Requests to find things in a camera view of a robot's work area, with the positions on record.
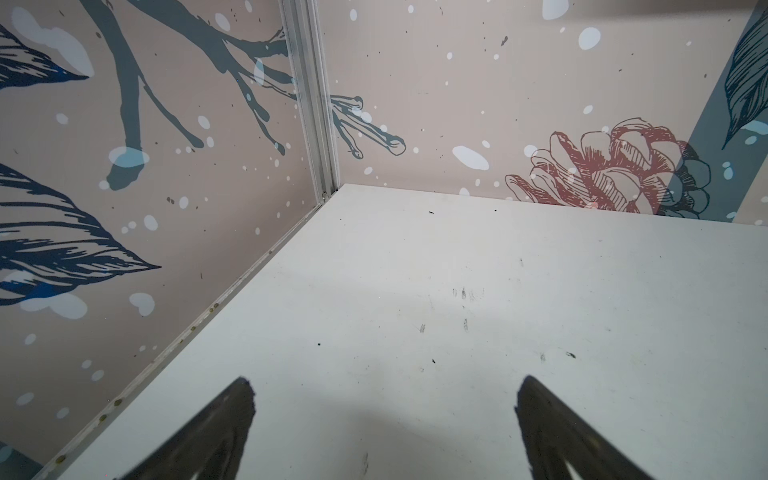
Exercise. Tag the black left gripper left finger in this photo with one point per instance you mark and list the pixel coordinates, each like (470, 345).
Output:
(208, 446)

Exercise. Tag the aluminium corner frame post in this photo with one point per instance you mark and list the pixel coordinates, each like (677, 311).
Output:
(306, 54)

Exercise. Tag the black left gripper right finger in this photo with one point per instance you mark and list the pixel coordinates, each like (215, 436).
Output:
(558, 441)

